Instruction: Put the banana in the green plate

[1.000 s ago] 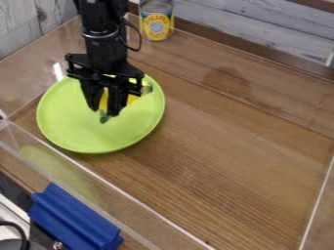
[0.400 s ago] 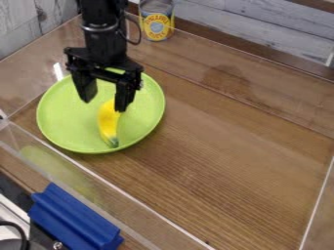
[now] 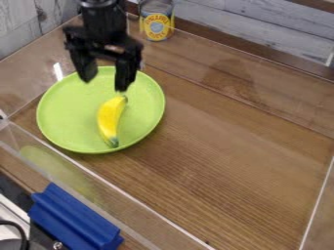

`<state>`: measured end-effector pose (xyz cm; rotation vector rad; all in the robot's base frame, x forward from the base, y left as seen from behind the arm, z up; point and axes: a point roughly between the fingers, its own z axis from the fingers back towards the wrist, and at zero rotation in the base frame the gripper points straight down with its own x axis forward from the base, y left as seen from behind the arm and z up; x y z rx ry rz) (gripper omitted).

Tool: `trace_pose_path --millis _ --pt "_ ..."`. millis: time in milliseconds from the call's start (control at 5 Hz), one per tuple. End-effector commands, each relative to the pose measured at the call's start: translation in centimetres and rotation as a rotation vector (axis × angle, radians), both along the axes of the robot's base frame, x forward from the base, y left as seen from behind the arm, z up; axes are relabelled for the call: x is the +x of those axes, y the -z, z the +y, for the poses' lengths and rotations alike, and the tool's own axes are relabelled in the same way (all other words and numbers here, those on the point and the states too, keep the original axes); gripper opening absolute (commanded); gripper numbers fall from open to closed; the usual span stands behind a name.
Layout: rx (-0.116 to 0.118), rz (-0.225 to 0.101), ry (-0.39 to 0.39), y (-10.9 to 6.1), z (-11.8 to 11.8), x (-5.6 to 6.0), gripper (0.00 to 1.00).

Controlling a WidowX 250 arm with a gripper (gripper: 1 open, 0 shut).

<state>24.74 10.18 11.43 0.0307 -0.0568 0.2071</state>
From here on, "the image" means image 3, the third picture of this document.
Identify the clear acrylic front wall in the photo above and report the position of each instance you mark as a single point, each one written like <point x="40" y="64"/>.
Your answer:
<point x="68" y="189"/>

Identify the blue plastic block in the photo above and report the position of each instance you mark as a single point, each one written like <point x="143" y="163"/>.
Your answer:
<point x="71" y="222"/>

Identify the clear acrylic triangle bracket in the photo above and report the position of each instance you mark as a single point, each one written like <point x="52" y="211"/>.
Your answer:
<point x="127" y="24"/>

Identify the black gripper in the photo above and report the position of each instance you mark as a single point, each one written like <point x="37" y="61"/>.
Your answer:
<point x="100" y="38"/>

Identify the green round plate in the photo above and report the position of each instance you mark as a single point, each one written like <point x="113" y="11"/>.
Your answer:
<point x="67" y="112"/>

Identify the yellow toy banana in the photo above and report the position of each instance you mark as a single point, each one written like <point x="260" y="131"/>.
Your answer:
<point x="108" y="119"/>

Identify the yellow labelled tin can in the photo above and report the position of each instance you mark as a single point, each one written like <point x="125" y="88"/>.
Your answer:
<point x="156" y="19"/>

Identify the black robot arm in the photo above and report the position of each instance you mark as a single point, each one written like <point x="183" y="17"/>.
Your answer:
<point x="97" y="2"/>

